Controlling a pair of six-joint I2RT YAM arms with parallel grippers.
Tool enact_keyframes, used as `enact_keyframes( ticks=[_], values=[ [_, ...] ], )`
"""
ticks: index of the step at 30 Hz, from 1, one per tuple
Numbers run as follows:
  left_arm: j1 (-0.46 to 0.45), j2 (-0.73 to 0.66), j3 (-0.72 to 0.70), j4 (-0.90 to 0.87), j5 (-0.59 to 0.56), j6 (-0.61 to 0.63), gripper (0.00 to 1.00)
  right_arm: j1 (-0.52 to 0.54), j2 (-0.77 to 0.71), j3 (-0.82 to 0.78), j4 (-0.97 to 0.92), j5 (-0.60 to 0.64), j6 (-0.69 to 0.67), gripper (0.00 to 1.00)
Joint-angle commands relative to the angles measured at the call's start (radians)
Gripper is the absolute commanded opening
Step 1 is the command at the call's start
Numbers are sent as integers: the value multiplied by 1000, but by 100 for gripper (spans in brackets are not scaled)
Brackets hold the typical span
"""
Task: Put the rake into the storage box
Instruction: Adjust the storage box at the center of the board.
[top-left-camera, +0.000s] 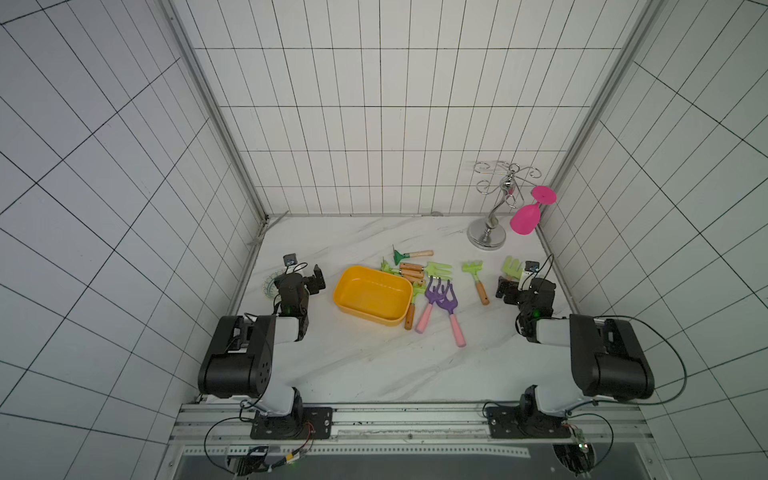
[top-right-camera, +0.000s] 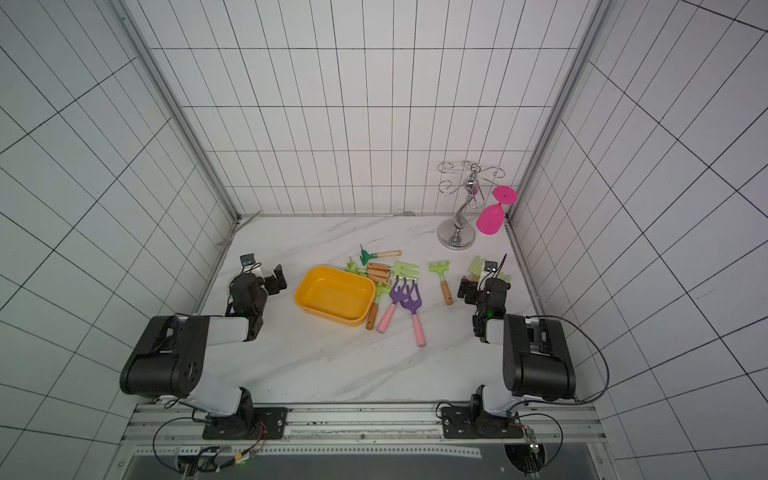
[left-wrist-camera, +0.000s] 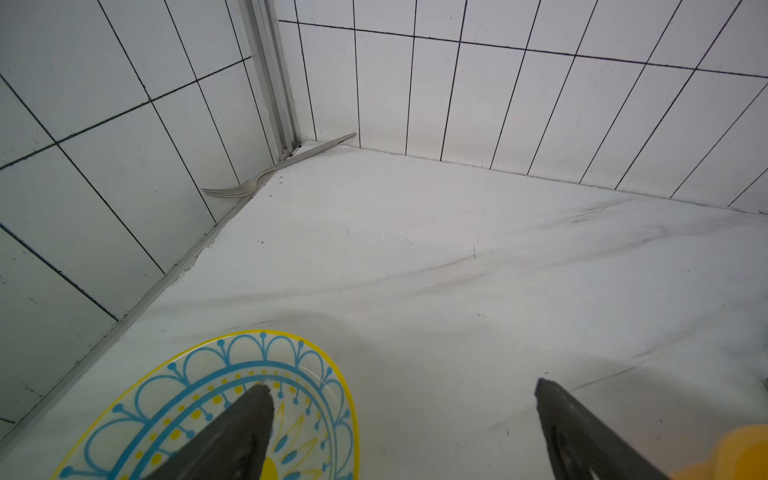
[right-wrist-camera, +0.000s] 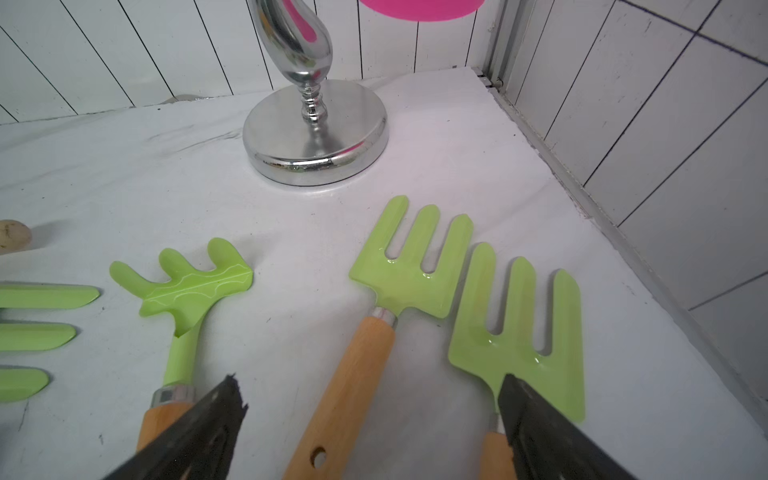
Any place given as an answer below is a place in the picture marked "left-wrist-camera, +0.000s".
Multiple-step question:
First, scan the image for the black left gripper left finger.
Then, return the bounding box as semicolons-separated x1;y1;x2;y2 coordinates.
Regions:
149;384;275;479

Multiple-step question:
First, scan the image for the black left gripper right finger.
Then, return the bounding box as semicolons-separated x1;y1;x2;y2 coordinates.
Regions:
535;378;667;479

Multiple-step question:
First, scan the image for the yellow plastic storage box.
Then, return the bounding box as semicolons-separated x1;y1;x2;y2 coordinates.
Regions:
671;424;768;480

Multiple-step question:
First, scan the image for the blue yellow patterned plate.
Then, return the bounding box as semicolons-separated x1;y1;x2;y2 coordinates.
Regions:
53;330;360;479

